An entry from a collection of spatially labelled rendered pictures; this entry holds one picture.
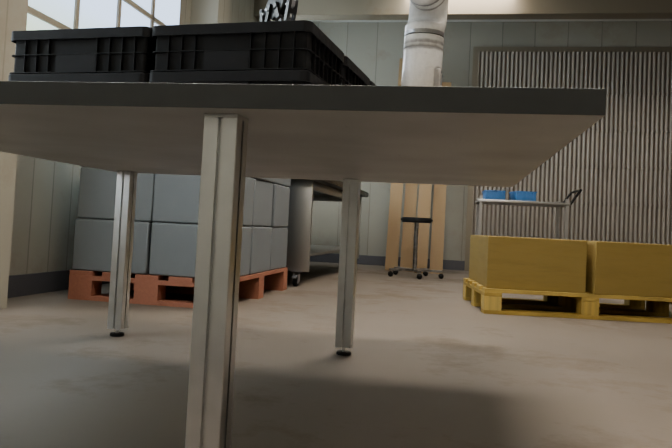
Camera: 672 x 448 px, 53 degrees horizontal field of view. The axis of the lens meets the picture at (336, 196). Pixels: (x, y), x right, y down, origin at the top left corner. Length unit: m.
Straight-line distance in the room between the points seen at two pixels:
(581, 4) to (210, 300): 7.09
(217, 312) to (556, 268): 3.34
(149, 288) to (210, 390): 2.73
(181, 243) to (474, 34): 6.08
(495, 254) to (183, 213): 1.86
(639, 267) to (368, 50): 5.56
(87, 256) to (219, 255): 2.94
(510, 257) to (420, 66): 2.79
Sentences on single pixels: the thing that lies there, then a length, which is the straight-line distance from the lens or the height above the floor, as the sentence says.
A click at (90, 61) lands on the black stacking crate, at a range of 1.77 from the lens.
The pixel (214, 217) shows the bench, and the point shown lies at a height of 0.49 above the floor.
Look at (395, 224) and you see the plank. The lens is 7.94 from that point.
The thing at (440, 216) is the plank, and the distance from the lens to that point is 7.92.
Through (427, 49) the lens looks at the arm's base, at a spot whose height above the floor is 0.89.
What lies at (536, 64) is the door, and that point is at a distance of 8.98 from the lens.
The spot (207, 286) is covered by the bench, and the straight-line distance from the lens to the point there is 1.15.
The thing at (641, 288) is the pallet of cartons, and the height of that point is 0.20.
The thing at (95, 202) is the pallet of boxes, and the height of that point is 0.55.
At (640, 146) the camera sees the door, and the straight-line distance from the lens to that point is 9.02.
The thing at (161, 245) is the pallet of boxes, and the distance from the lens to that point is 3.85.
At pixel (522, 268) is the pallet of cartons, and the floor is 0.28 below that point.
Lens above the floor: 0.48
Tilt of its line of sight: 3 degrees up
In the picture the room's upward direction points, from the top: 3 degrees clockwise
